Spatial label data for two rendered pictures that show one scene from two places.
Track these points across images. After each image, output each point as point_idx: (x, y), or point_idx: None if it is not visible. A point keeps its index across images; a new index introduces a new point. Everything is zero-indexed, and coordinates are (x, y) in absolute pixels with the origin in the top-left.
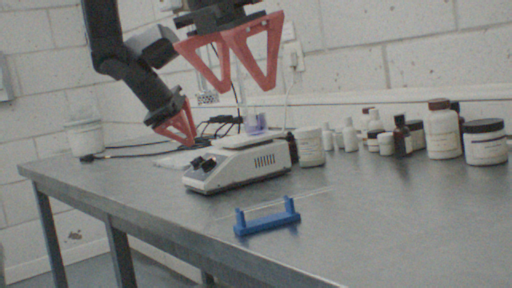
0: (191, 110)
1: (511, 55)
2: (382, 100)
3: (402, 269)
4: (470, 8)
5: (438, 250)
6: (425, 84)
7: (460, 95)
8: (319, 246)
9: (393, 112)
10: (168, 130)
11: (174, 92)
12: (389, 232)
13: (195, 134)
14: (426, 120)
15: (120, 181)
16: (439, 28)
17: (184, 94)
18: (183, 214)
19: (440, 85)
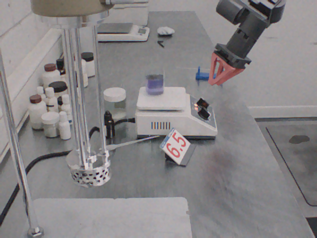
0: (210, 63)
1: (29, 35)
2: (15, 95)
3: (201, 51)
4: (16, 9)
5: (185, 52)
6: (8, 73)
7: (37, 64)
8: (207, 63)
9: (20, 101)
10: (232, 72)
11: (225, 45)
12: (184, 60)
13: (209, 81)
14: (85, 64)
15: (262, 222)
16: (8, 26)
17: (214, 50)
18: (235, 104)
19: (13, 69)
